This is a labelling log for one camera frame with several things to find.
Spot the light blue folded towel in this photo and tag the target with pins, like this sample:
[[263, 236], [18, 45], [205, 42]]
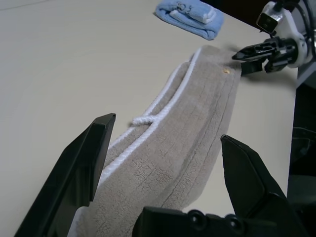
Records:
[[187, 22]]

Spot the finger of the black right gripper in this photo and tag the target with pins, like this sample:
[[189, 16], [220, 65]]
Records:
[[251, 67], [254, 51]]

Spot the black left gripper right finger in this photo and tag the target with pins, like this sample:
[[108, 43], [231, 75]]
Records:
[[247, 172]]

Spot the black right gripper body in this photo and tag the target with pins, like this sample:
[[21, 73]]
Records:
[[284, 53]]

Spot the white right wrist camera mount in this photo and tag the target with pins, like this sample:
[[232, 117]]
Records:
[[267, 19]]

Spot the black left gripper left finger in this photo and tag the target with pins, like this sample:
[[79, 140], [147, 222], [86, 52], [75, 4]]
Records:
[[74, 172]]

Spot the beige towel with white trim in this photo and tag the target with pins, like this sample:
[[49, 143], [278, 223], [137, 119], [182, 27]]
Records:
[[172, 148]]

